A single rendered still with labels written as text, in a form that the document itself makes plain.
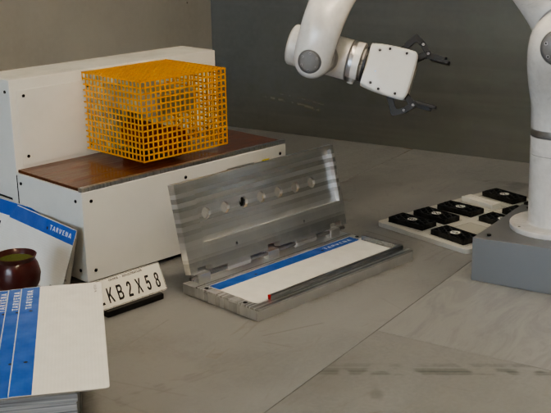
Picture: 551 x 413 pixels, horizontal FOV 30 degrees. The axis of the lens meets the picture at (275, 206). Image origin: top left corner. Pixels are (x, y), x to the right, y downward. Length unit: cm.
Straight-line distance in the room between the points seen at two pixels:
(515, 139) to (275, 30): 119
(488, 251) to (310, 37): 53
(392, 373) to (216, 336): 32
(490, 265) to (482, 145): 228
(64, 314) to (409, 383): 54
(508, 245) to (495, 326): 21
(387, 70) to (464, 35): 216
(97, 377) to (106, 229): 66
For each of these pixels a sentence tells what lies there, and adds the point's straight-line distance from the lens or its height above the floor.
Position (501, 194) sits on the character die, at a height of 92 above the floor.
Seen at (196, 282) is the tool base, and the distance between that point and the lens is 196.
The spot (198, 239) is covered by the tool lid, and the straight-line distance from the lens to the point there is 195.
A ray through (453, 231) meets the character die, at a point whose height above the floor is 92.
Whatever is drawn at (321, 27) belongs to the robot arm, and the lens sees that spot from 200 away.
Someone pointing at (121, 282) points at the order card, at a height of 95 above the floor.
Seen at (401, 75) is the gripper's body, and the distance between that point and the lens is 207.
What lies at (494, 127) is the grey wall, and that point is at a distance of 423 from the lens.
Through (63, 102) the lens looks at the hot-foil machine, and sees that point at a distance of 220.
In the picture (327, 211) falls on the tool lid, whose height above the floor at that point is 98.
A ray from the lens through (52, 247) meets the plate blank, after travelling 205.
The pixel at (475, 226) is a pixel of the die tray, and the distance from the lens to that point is 233.
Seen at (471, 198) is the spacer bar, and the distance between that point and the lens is 250.
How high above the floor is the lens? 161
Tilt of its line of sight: 17 degrees down
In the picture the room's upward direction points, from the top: 1 degrees counter-clockwise
